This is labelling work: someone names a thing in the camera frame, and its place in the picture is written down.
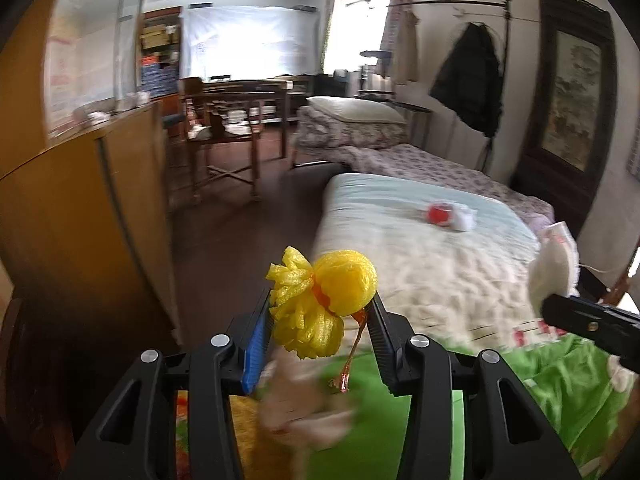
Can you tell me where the white paper cup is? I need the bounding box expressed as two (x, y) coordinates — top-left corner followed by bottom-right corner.
(529, 221), (581, 313)

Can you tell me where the beige crumpled paper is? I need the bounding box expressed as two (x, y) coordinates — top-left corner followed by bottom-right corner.
(257, 360), (357, 453)

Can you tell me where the folded floral quilt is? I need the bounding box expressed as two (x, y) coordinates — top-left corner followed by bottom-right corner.
(295, 107), (411, 151)

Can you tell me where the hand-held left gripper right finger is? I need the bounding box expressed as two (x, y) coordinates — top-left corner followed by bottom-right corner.
(365, 292), (581, 480)

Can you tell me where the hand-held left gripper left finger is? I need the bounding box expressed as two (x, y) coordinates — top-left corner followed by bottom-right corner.
(62, 287), (273, 480)

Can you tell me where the dark framed landscape painting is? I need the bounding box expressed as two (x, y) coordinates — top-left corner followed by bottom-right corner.
(510, 0), (618, 238)

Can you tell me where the floral curtain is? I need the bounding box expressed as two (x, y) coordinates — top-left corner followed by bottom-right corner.
(380, 0), (418, 83)

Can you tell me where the shelf of boxes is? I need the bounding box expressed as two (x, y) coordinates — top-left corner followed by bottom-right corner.
(137, 7), (183, 101)

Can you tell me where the wooden cabinet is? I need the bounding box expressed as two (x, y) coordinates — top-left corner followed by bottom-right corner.
(0, 100), (173, 341)

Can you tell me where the wooden table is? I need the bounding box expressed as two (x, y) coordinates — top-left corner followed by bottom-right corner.
(200, 80), (291, 161)

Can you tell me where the black coat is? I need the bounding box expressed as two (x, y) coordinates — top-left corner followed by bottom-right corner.
(429, 21), (503, 138)

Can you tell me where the yellow foam net pompom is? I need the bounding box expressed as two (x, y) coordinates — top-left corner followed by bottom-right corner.
(265, 246), (377, 392)

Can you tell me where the black side table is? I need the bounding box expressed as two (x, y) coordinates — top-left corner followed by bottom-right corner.
(352, 90), (433, 146)

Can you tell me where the red jelly cup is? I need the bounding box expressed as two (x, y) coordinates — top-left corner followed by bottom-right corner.
(426, 201), (453, 225)

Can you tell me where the white pillow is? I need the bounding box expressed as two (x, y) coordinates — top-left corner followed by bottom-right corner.
(306, 96), (407, 123)

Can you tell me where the metal coat stand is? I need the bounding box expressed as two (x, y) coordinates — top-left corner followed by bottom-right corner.
(387, 0), (516, 173)

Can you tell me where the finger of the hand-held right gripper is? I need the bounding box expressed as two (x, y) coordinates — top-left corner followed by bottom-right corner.
(542, 294), (640, 348)

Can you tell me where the glass partition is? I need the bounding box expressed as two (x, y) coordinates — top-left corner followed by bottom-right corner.
(45, 0), (146, 136)

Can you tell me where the white hanging sheet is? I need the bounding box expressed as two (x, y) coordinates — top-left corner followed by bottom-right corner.
(179, 5), (321, 78)

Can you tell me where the floral bed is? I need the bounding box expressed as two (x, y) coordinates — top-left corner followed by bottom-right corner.
(345, 142), (556, 226)

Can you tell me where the long wooden desk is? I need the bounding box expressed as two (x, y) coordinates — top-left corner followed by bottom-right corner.
(202, 74), (317, 126)

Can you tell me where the green cartoon printed blanket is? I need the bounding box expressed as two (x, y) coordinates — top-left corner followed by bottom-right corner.
(310, 174), (640, 480)

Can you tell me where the wooden chair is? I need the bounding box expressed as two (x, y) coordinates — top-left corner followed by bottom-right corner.
(180, 77), (263, 206)

